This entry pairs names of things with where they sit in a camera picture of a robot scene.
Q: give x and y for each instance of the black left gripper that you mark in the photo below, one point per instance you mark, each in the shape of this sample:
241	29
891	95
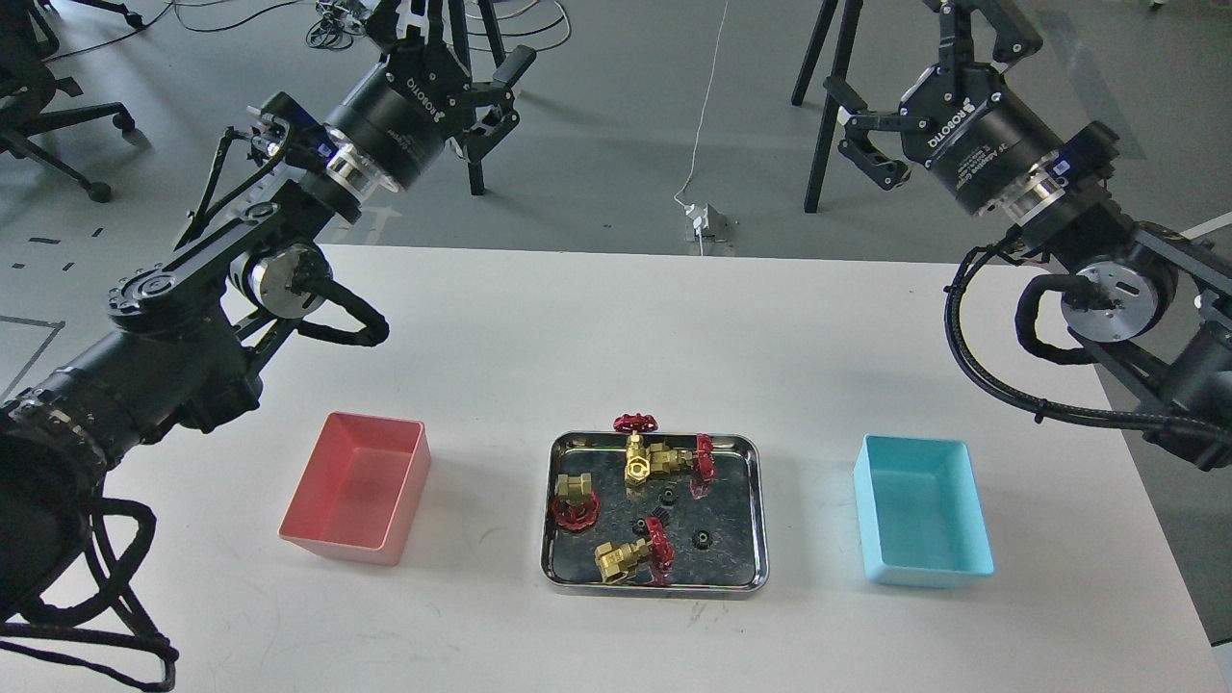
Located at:
419	95

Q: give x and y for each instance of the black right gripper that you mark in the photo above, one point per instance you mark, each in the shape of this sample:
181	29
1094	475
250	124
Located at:
982	140

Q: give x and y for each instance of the brass valve red handle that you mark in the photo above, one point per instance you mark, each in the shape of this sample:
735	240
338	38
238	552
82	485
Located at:
616	562
575	505
645	459

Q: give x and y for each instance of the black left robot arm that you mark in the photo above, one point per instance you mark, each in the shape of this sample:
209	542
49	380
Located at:
192	334

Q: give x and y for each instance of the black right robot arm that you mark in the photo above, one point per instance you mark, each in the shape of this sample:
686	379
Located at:
1142	301

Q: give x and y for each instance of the pink plastic box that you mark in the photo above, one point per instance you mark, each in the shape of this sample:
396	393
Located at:
360	490

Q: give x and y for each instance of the blue plastic box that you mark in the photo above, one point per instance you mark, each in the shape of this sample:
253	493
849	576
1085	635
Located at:
920	514

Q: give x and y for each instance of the black tripod left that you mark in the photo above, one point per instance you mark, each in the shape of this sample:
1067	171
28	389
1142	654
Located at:
475	115

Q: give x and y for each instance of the black tripod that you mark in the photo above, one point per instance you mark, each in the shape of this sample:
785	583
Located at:
848	15
475	115

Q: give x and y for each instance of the black tripod right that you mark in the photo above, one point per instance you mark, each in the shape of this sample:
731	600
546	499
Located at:
848	15

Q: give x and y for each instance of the white power adapter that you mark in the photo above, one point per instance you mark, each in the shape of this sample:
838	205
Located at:
711	231

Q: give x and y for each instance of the black office chair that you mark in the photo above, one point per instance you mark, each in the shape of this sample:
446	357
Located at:
29	86

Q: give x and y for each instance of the steel metal tray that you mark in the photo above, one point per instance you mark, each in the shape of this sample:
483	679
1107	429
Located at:
736	564

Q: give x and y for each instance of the brass valve red handle top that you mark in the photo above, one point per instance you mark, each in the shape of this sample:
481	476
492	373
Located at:
645	459

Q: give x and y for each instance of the brass valve red handle bottom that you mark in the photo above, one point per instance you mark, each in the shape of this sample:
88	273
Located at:
616	562

